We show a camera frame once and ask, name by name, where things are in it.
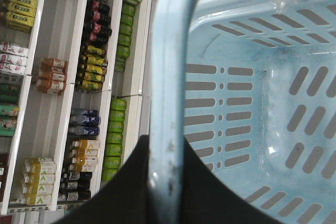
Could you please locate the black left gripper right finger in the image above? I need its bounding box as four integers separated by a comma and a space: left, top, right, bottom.
181, 141, 280, 224

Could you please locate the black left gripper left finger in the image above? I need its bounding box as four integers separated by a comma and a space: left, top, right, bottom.
55, 135, 157, 223

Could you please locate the white supermarket shelf unit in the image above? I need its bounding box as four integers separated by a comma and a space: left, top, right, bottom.
1, 0, 156, 223

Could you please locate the light blue plastic basket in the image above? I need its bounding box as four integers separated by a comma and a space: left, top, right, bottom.
148, 0, 335, 223

